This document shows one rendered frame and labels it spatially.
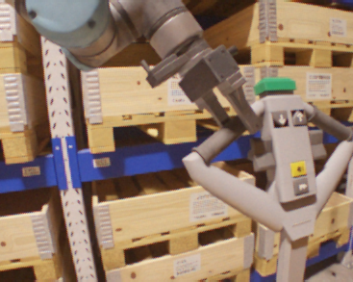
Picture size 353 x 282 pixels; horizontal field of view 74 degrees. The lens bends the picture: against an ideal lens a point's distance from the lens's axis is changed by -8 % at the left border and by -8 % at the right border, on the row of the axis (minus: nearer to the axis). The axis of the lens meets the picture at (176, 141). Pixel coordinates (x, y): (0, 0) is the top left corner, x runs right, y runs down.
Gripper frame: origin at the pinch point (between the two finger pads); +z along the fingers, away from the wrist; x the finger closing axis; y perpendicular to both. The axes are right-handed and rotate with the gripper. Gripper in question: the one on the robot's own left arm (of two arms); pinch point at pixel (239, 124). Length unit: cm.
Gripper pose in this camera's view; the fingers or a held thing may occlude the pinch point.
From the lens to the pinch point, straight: 48.5
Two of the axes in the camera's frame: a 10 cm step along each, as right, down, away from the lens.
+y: 7.5, -5.8, 3.1
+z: 5.9, 8.1, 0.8
